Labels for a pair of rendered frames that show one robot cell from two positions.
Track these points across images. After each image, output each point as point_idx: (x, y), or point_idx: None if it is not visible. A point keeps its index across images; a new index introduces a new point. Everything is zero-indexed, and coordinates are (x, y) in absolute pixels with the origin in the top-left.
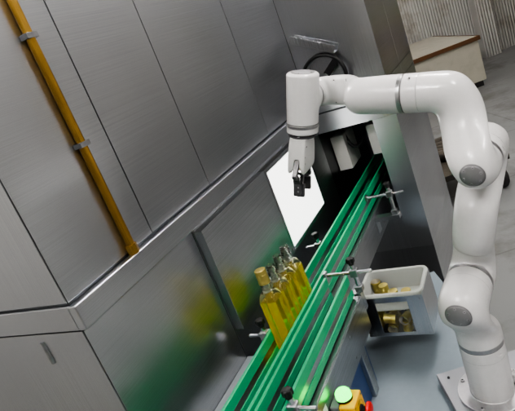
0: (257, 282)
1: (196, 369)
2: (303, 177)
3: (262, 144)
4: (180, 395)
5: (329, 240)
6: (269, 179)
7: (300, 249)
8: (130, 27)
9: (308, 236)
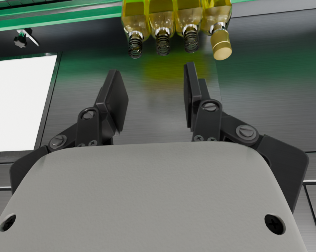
0: (156, 57)
1: (287, 45)
2: (211, 126)
3: (2, 187)
4: None
5: (0, 22)
6: (36, 139)
7: (43, 50)
8: None
9: (15, 54)
